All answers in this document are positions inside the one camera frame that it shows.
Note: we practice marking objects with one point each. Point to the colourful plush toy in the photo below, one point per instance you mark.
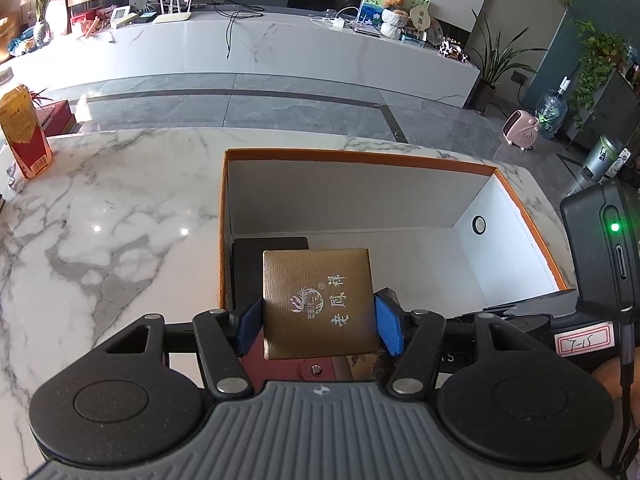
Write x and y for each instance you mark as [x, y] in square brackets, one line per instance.
[22, 46]

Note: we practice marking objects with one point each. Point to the dark red wallet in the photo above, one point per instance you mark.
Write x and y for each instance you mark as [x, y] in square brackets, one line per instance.
[285, 372]

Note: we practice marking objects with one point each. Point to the white desk thermometer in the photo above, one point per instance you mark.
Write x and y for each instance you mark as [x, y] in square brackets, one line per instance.
[121, 16]

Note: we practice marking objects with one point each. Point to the pink space heater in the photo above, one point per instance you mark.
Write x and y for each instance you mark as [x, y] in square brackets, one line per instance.
[521, 130]

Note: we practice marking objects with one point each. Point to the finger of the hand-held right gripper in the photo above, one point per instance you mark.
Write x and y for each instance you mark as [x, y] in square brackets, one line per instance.
[545, 305]

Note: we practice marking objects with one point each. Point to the round fan ornament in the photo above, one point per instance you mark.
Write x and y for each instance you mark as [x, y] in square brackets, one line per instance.
[421, 16]

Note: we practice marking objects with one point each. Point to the white ceramic pot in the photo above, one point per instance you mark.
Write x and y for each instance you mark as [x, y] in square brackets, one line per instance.
[396, 22]

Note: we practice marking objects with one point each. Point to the trailing ivy plant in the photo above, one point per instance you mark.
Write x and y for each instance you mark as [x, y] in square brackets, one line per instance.
[597, 60]

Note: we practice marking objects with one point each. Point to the yellow and red drink carton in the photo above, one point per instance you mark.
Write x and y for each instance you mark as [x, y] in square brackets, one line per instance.
[22, 130]

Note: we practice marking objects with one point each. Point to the decorative plate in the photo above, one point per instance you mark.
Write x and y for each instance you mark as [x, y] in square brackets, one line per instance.
[435, 31]

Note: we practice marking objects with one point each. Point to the orchid plant in vase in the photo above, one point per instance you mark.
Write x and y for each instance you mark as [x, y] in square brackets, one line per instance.
[42, 25]

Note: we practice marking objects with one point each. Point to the red gift box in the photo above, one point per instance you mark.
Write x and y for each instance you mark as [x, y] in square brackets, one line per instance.
[57, 117]

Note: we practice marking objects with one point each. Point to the potted green plant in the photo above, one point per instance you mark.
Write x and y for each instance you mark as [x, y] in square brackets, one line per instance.
[482, 95]

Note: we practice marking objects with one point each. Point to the grey trash can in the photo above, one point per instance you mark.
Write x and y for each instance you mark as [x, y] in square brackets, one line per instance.
[602, 160]

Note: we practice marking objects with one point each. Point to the large water bottle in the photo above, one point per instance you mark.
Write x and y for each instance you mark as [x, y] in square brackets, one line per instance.
[552, 110]

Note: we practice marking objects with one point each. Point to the orange cardboard box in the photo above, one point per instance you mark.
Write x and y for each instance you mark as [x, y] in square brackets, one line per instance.
[400, 200]

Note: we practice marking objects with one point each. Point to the grey laptop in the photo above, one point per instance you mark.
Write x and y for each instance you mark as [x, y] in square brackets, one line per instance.
[369, 31]

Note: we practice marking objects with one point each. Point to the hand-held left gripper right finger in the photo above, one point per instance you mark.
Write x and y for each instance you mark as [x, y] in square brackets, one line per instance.
[390, 327]

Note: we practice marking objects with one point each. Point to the white marble TV cabinet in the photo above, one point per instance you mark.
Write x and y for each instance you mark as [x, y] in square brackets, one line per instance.
[280, 55]

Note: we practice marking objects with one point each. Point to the cow figurine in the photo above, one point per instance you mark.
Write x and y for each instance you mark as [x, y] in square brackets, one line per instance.
[454, 51]

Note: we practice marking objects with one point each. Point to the gold square gift box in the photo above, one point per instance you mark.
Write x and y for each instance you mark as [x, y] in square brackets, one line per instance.
[320, 305]

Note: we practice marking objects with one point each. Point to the white router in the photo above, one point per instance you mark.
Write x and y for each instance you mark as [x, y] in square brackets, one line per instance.
[172, 15]

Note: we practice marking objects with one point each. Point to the black flat case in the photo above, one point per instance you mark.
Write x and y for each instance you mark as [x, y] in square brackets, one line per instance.
[247, 265]

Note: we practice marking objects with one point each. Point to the crumpled clear wrapper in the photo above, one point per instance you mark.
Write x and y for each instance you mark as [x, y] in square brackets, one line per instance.
[12, 180]

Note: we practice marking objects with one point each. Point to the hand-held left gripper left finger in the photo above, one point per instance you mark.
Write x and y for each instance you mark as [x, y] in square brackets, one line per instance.
[247, 327]

